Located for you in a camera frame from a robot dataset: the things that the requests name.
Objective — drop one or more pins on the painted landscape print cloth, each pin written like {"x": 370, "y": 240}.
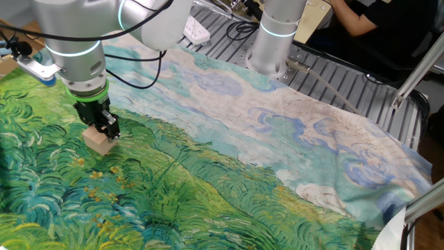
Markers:
{"x": 243, "y": 139}

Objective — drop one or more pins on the white power strip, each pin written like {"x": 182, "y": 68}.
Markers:
{"x": 197, "y": 33}

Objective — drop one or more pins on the brown cardboard box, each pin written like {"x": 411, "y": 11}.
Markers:
{"x": 5, "y": 69}

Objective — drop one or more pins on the small wooden cube block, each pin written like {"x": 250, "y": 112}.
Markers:
{"x": 95, "y": 144}

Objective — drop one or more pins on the person's bare forearm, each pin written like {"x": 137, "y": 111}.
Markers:
{"x": 354, "y": 21}

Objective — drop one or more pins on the tan wooden board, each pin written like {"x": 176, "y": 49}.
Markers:
{"x": 314, "y": 21}

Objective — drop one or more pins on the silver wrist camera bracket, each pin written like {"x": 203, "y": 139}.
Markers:
{"x": 38, "y": 67}

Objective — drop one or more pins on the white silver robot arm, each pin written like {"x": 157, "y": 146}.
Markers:
{"x": 79, "y": 59}

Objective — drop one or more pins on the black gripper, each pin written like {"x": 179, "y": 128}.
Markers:
{"x": 90, "y": 112}

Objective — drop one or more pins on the person in black shirt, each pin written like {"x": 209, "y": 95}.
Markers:
{"x": 399, "y": 31}

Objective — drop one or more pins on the aluminium frame post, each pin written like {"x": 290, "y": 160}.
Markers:
{"x": 416, "y": 74}
{"x": 426, "y": 203}

